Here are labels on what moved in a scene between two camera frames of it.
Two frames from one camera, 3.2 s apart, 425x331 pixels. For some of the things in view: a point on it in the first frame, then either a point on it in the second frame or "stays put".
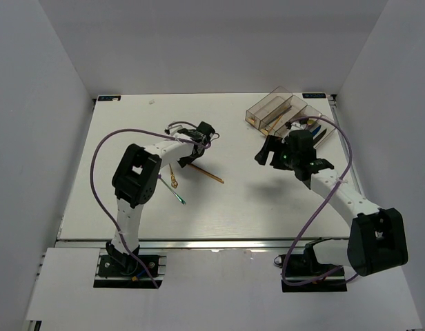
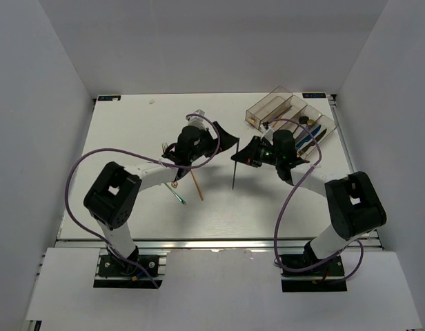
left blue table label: [109, 98] stays put
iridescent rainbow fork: [179, 197] stays put
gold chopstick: [206, 173] -> [196, 186]
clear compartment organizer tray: [280, 112] stays put
